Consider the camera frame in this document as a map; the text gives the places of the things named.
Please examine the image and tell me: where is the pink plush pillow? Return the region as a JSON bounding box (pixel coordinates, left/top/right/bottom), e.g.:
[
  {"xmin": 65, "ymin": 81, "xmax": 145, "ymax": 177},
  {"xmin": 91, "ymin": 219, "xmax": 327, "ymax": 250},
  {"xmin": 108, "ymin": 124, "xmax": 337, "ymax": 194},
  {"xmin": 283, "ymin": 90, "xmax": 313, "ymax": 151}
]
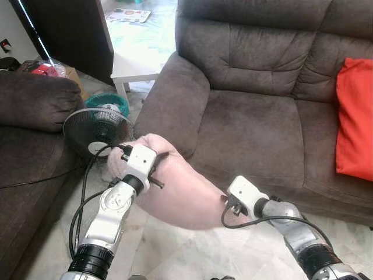
[{"xmin": 108, "ymin": 133, "xmax": 242, "ymax": 231}]

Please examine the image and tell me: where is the two-seat brown fabric sofa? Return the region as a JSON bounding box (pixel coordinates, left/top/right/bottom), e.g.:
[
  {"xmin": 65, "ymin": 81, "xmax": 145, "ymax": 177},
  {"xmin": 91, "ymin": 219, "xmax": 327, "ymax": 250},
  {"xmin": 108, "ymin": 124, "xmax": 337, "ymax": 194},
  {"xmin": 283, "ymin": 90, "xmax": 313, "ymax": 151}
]
[{"xmin": 133, "ymin": 0, "xmax": 373, "ymax": 227}]

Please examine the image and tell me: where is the printed floor mat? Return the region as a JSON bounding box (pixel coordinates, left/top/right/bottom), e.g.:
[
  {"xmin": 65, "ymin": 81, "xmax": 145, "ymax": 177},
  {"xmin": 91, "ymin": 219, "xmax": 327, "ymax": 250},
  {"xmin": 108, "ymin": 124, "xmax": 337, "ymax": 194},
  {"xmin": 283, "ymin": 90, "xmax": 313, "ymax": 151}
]
[{"xmin": 105, "ymin": 8, "xmax": 152, "ymax": 24}]

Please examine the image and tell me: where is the red pillow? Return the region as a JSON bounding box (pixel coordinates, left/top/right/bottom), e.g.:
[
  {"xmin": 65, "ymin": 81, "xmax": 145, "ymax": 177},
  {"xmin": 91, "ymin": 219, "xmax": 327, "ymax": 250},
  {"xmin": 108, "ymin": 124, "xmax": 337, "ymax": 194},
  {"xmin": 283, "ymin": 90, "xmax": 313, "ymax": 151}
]
[{"xmin": 335, "ymin": 57, "xmax": 373, "ymax": 181}]

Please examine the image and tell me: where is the teal plastic basket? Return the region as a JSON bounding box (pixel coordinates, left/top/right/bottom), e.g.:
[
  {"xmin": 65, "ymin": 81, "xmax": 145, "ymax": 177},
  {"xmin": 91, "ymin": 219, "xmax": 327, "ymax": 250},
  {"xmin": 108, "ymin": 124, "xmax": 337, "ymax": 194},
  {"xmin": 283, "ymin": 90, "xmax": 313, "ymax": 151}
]
[{"xmin": 86, "ymin": 93, "xmax": 130, "ymax": 117}]

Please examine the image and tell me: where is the black standing fan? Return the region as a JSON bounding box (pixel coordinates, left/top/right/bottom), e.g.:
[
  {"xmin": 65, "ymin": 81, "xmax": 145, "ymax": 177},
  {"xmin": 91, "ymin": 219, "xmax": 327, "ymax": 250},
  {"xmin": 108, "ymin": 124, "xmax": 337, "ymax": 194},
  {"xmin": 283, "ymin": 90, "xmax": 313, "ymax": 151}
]
[{"xmin": 63, "ymin": 107, "xmax": 133, "ymax": 158}]

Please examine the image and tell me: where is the white side table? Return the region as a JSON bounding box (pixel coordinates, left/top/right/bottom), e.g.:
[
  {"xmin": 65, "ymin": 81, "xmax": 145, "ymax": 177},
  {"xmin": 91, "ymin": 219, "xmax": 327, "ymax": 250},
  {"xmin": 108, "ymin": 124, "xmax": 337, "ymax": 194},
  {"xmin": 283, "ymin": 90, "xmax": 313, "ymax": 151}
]
[{"xmin": 111, "ymin": 52, "xmax": 161, "ymax": 97}]

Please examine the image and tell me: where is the cardboard box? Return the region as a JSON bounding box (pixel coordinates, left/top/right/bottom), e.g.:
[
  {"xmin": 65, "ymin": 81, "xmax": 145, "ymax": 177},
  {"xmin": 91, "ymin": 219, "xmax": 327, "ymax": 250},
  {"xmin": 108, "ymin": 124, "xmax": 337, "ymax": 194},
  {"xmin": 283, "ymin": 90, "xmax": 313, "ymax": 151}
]
[{"xmin": 64, "ymin": 65, "xmax": 91, "ymax": 100}]

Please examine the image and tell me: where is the brown fabric armchair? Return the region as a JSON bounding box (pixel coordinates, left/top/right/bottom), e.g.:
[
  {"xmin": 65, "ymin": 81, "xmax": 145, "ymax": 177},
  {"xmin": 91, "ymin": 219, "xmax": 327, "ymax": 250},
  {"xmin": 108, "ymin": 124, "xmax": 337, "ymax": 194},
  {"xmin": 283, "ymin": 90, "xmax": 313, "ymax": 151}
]
[{"xmin": 0, "ymin": 71, "xmax": 88, "ymax": 280}]

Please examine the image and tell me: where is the clear bag with red items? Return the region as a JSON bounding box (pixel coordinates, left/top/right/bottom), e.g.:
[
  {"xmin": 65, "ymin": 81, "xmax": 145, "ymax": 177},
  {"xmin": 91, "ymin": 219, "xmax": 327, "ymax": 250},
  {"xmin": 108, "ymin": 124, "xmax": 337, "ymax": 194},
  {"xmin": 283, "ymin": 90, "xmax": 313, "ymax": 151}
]
[{"xmin": 29, "ymin": 58, "xmax": 68, "ymax": 78}]

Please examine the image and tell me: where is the dark wooden cabinet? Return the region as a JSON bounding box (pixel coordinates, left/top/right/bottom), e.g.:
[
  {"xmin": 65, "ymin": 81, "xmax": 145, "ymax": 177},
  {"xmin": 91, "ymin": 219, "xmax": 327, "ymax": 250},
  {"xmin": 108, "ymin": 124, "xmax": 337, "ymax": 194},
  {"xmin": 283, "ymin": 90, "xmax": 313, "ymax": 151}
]
[{"xmin": 12, "ymin": 0, "xmax": 114, "ymax": 87}]

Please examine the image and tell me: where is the silver pole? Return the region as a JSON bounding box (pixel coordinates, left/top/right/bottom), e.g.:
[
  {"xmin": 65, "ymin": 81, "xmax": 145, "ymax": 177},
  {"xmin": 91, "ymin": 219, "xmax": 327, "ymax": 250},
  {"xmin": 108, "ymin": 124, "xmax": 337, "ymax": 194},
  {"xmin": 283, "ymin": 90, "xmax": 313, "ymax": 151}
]
[{"xmin": 17, "ymin": 0, "xmax": 56, "ymax": 65}]

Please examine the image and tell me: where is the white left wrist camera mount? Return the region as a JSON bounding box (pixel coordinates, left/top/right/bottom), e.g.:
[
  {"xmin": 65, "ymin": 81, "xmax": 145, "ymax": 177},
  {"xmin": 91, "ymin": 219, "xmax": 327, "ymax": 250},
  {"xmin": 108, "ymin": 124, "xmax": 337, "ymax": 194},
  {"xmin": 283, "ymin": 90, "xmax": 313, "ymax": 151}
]
[{"xmin": 124, "ymin": 144, "xmax": 158, "ymax": 190}]

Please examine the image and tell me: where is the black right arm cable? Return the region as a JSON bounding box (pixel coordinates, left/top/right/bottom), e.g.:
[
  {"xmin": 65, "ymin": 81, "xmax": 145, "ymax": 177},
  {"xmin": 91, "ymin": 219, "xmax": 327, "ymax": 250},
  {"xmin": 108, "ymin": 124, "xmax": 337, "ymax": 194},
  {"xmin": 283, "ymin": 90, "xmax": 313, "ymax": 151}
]
[{"xmin": 220, "ymin": 198, "xmax": 333, "ymax": 251}]

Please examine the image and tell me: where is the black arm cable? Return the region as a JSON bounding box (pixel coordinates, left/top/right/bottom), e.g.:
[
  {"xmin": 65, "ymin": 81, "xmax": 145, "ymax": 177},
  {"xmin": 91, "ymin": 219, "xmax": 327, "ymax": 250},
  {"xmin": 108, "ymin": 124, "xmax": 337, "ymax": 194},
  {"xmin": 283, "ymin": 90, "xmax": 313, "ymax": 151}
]
[
  {"xmin": 220, "ymin": 198, "xmax": 333, "ymax": 251},
  {"xmin": 69, "ymin": 145, "xmax": 126, "ymax": 260}
]

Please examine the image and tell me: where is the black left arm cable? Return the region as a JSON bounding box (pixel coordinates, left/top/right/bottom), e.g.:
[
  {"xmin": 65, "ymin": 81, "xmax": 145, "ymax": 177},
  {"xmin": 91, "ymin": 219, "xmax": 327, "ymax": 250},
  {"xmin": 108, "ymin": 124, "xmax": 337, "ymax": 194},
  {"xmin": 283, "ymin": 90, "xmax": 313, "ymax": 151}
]
[{"xmin": 69, "ymin": 145, "xmax": 126, "ymax": 260}]

